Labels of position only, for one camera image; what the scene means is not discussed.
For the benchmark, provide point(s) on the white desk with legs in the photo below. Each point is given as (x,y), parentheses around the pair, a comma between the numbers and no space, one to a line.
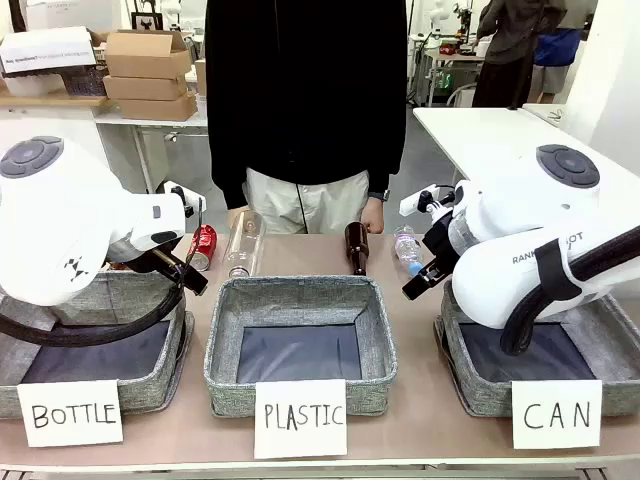
(150,122)

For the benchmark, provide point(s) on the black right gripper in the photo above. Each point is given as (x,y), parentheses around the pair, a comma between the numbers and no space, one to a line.
(441,242)

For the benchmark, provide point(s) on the paper label reading can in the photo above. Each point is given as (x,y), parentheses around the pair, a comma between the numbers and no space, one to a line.
(556,415)

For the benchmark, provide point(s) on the person's right forearm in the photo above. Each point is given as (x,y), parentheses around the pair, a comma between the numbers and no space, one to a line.
(230,185)

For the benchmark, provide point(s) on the paper label reading plastic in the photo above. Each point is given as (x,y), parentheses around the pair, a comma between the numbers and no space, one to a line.
(300,420)

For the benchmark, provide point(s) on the person's left hand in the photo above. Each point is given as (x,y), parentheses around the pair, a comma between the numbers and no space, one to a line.
(373,217)

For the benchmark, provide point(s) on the person's left forearm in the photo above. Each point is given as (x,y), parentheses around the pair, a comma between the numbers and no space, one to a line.
(382,175)

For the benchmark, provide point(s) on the grey fabric plastic basket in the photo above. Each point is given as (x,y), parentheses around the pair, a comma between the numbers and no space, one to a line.
(300,300)

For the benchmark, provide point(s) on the large clear plastic bottle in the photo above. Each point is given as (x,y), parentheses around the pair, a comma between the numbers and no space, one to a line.
(245,245)

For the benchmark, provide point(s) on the small pink-label plastic bottle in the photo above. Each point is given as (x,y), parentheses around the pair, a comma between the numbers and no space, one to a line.
(407,250)

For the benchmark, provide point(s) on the paper label reading bottle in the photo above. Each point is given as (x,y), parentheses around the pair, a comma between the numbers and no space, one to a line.
(70,415)

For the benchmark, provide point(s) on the white printed carton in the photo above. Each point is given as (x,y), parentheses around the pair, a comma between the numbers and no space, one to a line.
(47,47)

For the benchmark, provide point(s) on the black framed picture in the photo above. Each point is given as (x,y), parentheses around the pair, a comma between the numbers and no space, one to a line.
(147,21)

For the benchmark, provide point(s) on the person in black sweater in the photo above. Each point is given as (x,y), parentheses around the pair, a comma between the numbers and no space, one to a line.
(305,90)

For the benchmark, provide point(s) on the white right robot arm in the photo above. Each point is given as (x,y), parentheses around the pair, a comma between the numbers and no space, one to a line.
(525,215)

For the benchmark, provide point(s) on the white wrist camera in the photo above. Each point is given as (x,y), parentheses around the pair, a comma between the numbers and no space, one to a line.
(412,202)
(172,190)

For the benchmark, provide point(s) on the grey fabric can basket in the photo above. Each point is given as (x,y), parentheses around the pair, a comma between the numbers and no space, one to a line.
(480,397)

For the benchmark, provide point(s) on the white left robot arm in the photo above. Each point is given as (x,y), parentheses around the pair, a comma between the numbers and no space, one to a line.
(60,225)

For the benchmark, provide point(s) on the open cardboard box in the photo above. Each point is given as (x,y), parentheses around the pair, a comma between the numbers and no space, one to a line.
(147,55)

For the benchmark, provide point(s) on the person in brown coat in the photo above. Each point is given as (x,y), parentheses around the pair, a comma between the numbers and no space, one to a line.
(505,45)

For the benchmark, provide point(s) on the wooden shelf board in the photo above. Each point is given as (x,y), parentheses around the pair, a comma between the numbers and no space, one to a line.
(50,100)

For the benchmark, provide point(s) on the dark wristwatch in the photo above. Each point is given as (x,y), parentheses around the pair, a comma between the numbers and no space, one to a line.
(386,195)

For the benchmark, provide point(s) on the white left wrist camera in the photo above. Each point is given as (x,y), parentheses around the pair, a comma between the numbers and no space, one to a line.
(172,190)

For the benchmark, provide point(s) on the flat closed cardboard box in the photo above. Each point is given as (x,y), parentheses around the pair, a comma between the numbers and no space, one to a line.
(145,87)
(157,109)

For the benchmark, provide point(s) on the grey fabric bottle basket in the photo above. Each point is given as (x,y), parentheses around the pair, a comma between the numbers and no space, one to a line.
(150,387)

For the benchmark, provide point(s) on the person in blue shirt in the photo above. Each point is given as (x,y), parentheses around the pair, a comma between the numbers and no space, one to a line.
(555,50)

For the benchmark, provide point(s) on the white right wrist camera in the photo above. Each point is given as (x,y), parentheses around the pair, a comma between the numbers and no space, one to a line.
(412,202)

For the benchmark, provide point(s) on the red crushed soda can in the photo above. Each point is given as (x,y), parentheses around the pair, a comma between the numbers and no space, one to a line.
(205,245)

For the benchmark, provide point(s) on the person's right hand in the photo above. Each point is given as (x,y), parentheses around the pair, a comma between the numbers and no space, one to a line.
(235,220)

